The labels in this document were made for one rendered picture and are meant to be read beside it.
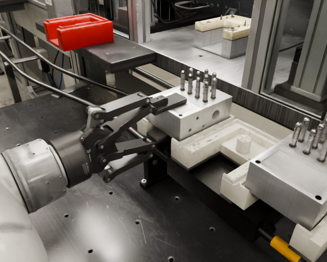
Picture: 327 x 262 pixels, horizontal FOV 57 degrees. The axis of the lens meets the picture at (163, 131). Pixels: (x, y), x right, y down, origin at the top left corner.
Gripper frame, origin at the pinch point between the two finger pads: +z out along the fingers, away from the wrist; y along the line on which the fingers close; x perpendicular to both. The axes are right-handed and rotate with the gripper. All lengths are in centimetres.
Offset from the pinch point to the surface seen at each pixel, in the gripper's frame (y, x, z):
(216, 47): 0.2, 19.6, 32.9
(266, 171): 2.4, -21.1, -1.3
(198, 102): 2.2, -2.6, 5.0
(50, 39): 2, 53, -1
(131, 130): -8.5, 11.5, -0.9
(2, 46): -12, 106, -5
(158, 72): -94, 194, 142
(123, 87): -32, 75, 34
